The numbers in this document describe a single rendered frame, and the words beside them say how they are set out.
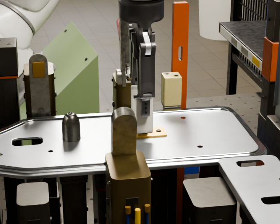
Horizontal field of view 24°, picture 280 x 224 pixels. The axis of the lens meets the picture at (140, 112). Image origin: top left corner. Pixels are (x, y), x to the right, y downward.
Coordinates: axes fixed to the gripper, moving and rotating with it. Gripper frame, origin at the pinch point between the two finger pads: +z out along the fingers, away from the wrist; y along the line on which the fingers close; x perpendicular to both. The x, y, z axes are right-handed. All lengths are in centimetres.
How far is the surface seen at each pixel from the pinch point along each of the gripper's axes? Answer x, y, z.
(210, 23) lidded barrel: 125, -403, 93
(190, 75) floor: 87, -315, 106
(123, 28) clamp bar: -1.1, -14.3, -11.2
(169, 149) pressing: 3.5, 7.4, 4.5
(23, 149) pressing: -20.9, 3.4, 4.4
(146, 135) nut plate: 0.5, 1.8, 4.2
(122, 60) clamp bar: -1.6, -13.4, -5.0
